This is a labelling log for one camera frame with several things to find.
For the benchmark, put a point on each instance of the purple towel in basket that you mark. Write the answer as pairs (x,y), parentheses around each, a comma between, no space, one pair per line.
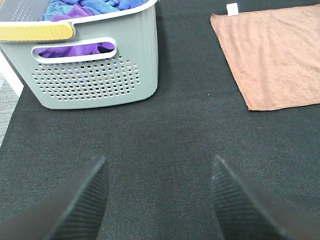
(75,50)

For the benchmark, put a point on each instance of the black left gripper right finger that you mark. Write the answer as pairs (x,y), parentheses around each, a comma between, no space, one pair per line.
(248,211)

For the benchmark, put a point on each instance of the black table mat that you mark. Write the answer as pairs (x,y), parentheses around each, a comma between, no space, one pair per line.
(160,150)

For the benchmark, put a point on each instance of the grey perforated laundry basket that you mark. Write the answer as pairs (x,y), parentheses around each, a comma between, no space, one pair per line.
(126,74)

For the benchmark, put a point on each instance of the brown microfibre towel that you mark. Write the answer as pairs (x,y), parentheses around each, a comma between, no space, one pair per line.
(273,55)

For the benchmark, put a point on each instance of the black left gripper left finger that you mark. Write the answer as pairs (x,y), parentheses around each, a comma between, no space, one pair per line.
(72,212)

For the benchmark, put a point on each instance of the blue towel in basket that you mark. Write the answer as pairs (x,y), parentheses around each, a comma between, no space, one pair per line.
(100,6)

